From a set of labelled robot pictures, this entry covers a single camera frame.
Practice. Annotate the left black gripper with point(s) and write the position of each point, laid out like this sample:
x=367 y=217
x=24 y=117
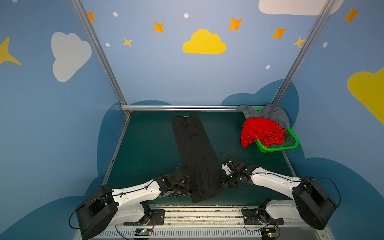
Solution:
x=182 y=182

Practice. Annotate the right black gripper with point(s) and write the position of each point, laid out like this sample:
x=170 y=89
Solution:
x=229 y=177

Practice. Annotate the black t shirt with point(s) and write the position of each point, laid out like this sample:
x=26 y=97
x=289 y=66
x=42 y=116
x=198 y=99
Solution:
x=197 y=157

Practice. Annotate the red t shirt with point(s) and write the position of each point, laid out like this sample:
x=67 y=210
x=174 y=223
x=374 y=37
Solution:
x=267 y=131

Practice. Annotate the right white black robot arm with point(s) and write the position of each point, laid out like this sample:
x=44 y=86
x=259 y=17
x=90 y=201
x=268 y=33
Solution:
x=307 y=200

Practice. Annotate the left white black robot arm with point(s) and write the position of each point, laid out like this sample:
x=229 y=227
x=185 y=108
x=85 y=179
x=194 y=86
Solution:
x=107 y=207

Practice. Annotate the green plastic basket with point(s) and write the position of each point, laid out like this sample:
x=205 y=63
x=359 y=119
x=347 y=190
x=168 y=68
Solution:
x=267 y=150

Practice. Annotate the left controller board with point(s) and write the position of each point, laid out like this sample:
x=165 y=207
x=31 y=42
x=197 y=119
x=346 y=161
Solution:
x=143 y=232

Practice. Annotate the controller board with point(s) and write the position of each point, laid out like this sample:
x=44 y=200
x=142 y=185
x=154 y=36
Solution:
x=143 y=232
x=269 y=234

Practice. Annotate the dark green t shirt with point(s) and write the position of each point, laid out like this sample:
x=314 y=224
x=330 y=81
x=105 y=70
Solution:
x=288 y=142

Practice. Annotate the right controller board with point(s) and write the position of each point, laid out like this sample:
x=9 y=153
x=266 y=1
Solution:
x=269 y=234

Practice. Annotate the grey t shirt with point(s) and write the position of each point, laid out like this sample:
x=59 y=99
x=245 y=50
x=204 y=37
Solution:
x=269 y=112

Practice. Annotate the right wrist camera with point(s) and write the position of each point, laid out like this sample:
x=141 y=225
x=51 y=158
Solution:
x=227 y=168

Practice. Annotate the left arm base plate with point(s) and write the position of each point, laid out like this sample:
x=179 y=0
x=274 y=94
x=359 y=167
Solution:
x=157 y=218

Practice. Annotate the front aluminium rail bed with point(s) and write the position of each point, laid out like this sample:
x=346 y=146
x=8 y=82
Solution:
x=212 y=223

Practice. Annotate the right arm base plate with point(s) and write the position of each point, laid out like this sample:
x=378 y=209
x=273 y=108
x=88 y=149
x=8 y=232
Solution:
x=259 y=217

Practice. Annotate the right side table rail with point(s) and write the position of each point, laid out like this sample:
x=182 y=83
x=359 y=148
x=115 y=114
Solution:
x=289 y=163

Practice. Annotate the table rail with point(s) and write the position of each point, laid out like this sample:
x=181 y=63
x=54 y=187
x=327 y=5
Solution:
x=289 y=163
x=117 y=148

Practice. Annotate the left side table rail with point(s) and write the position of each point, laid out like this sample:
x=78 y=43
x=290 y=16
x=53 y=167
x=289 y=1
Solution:
x=117 y=148

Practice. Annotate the back aluminium frame rail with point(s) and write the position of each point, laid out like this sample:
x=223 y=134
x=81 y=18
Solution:
x=179 y=108

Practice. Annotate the right aluminium frame post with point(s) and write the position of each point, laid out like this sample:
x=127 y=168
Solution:
x=304 y=50

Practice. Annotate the aluminium frame post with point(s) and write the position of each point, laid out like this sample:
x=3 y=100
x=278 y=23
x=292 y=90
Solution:
x=304 y=50
x=88 y=26

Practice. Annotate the left aluminium frame post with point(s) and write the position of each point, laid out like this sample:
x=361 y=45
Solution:
x=88 y=26

